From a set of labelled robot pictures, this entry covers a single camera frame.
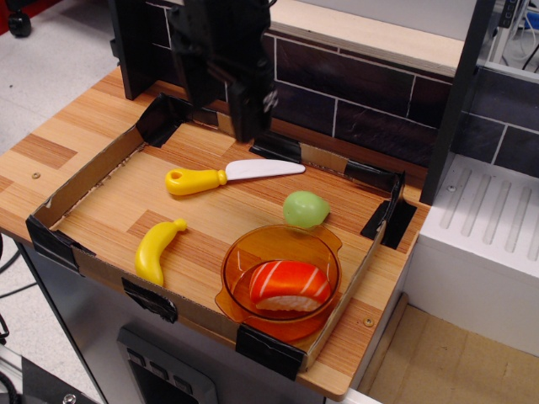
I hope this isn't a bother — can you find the black caster wheel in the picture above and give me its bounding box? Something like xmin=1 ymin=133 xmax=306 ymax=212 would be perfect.
xmin=8 ymin=10 xmax=32 ymax=38

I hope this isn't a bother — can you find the grey oven control panel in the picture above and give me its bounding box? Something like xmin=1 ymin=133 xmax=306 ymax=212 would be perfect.
xmin=117 ymin=327 xmax=218 ymax=403

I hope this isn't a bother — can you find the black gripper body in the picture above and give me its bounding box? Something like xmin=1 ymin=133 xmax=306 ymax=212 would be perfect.
xmin=168 ymin=1 xmax=272 ymax=83

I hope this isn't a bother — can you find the green toy pear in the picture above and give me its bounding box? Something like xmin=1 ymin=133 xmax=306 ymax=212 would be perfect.
xmin=283 ymin=191 xmax=330 ymax=228

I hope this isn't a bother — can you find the dark grey upright post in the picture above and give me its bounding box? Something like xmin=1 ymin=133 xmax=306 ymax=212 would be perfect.
xmin=420 ymin=1 xmax=495 ymax=205

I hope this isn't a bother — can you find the salmon nigiri sushi toy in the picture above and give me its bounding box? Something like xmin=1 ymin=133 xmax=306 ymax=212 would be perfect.
xmin=249 ymin=260 xmax=332 ymax=312

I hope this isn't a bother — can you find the orange transparent plastic pot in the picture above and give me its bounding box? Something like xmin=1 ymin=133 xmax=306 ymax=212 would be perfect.
xmin=216 ymin=225 xmax=342 ymax=342

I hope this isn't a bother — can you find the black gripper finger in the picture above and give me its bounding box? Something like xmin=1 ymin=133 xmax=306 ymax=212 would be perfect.
xmin=227 ymin=79 xmax=278 ymax=142
xmin=172 ymin=45 xmax=230 ymax=108

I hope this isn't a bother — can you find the yellow handled toy knife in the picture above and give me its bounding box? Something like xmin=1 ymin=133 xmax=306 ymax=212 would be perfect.
xmin=165 ymin=159 xmax=306 ymax=196

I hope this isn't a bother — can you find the cardboard fence with black tape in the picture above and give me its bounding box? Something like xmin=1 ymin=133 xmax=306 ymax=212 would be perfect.
xmin=27 ymin=95 xmax=424 ymax=395

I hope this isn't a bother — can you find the black upright post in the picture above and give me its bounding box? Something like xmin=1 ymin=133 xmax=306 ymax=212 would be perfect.
xmin=109 ymin=0 xmax=175 ymax=100

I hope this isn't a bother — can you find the white toy sink drainboard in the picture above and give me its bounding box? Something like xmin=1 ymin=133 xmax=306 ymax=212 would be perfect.
xmin=404 ymin=156 xmax=538 ymax=355

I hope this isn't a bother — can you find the yellow toy banana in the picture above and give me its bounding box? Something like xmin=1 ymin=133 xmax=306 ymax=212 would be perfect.
xmin=135 ymin=219 xmax=187 ymax=286

